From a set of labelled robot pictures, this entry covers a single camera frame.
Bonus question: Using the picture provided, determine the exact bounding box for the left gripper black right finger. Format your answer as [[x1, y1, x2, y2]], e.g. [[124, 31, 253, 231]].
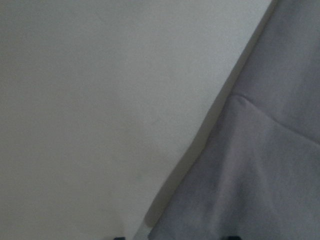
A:
[[224, 235, 241, 240]]

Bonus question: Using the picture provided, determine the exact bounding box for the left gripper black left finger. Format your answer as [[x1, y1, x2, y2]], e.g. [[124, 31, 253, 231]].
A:
[[113, 236, 125, 240]]

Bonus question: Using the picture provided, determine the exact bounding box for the brown t-shirt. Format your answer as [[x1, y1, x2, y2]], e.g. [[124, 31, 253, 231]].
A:
[[148, 0, 320, 240]]

